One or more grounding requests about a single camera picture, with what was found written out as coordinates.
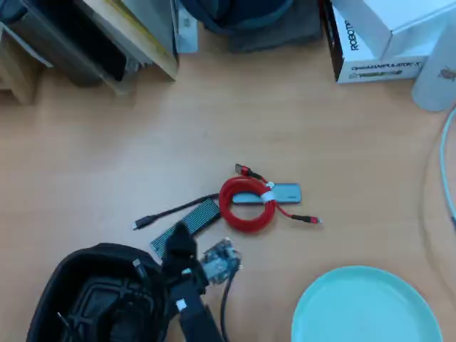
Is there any white tumbler with logo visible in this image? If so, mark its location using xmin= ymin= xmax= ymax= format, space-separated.
xmin=411 ymin=24 xmax=456 ymax=113

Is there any black charging cable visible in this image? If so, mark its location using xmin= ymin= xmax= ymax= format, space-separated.
xmin=56 ymin=259 xmax=168 ymax=342

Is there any dark blue bag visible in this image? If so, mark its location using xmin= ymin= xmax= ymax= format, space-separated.
xmin=180 ymin=0 xmax=295 ymax=35

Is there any ribbed dark SSD enclosure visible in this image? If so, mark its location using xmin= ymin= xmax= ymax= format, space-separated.
xmin=149 ymin=198 xmax=221 ymax=258

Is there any light wooden desk organizer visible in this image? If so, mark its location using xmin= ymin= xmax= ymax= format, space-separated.
xmin=0 ymin=0 xmax=181 ymax=106

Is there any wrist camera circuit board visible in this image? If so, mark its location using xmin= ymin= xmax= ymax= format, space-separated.
xmin=202 ymin=239 xmax=244 ymax=286

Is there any black zip carrying case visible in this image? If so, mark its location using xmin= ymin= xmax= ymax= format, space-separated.
xmin=26 ymin=242 xmax=175 ymax=342

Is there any small white box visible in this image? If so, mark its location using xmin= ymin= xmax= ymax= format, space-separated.
xmin=173 ymin=0 xmax=199 ymax=54

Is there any black camera cable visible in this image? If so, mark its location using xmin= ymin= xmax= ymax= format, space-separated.
xmin=219 ymin=272 xmax=237 ymax=342

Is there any green bowl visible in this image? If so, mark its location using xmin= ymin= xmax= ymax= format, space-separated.
xmin=291 ymin=266 xmax=443 ymax=342

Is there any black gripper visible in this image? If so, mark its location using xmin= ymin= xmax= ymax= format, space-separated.
xmin=162 ymin=222 xmax=209 ymax=291

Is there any dark grey folder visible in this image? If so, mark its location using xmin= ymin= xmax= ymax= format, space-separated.
xmin=0 ymin=0 xmax=128 ymax=88

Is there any white Robotis OpenManipulator box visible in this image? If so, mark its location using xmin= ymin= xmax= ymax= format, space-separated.
xmin=318 ymin=0 xmax=430 ymax=85

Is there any red braided charging cable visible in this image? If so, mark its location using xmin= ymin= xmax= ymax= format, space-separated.
xmin=218 ymin=162 xmax=324 ymax=235

